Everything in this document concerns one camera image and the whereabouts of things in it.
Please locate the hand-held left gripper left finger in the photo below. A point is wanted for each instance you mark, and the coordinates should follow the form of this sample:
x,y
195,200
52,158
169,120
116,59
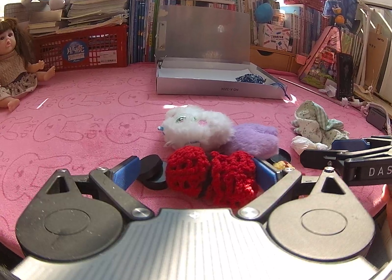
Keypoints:
x,y
127,173

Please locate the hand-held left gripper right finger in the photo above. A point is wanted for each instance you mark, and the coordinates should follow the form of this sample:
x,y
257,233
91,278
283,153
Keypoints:
x,y
265,173

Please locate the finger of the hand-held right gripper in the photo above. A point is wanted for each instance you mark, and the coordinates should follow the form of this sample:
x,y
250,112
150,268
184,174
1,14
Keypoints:
x,y
321,158
349,144

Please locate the yellow red crochet toy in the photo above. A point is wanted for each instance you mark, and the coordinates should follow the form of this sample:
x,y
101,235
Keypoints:
x,y
279,165

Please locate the white tissue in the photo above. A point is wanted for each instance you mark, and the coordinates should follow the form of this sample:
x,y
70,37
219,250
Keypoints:
x,y
306,144

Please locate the red crochet pouch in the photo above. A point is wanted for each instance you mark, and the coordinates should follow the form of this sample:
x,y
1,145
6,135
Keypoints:
x,y
232,180
186,171

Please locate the green floral cloth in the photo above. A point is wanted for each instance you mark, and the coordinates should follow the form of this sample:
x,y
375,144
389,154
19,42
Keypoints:
x,y
315,124

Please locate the white fluffy plush toy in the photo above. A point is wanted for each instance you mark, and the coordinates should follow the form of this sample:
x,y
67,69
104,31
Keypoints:
x,y
199,130

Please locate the silver cardboard box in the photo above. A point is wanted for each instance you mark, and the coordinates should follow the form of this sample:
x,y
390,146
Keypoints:
x,y
202,32

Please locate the person's right forearm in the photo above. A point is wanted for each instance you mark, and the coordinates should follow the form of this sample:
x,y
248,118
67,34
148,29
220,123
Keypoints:
x,y
388,206

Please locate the purple plush toy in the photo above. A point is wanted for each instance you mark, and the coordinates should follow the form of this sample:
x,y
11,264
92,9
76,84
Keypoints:
x,y
254,139

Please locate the black charger block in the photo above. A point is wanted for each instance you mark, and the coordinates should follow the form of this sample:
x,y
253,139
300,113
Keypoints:
x,y
376,117

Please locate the pink bunny print mat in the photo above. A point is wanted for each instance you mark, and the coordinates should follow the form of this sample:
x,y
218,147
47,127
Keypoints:
x,y
76,133

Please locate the black phone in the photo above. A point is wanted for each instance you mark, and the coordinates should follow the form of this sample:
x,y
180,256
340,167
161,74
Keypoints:
x,y
345,75

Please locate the blue patterned cloth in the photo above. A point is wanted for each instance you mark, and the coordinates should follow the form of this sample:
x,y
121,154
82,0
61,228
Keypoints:
x,y
249,78

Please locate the brown paper folders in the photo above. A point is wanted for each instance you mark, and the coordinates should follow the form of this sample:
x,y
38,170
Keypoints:
x,y
376,50

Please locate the wooden drawer organiser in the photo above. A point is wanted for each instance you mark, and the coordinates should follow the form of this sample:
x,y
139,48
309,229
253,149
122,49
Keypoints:
x,y
269,59

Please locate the row of colourful upright books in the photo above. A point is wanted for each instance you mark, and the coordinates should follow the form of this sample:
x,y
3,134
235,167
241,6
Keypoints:
x,y
303,26

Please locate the white label printer box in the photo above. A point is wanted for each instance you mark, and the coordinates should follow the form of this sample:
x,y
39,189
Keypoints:
x,y
274,36

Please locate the large red plastic basket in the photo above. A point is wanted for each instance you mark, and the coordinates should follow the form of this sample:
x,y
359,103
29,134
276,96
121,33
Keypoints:
x,y
52,50

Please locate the row of thin blue books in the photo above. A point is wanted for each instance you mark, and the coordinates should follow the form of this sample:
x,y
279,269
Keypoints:
x,y
142,23

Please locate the brown haired doll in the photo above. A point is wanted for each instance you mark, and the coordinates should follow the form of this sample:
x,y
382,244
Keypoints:
x,y
12,62

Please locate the stack of worn books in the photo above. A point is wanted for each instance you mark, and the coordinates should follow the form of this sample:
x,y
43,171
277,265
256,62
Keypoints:
x,y
98,7

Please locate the grey grid board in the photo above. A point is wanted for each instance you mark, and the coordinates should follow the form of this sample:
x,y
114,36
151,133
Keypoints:
x,y
15,10

